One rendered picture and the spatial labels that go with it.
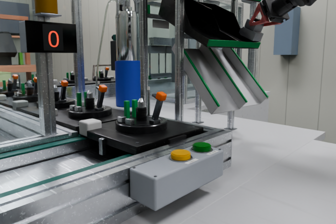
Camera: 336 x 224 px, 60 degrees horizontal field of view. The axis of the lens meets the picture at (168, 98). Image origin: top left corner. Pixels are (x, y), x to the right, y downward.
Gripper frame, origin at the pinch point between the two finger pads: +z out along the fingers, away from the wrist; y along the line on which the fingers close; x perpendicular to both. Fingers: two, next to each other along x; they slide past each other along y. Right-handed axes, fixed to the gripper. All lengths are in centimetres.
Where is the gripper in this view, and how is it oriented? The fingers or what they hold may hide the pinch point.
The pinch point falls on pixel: (255, 23)
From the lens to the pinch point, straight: 107.6
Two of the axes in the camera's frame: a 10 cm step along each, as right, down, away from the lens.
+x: 2.5, 9.4, -2.3
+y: -8.0, 0.7, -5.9
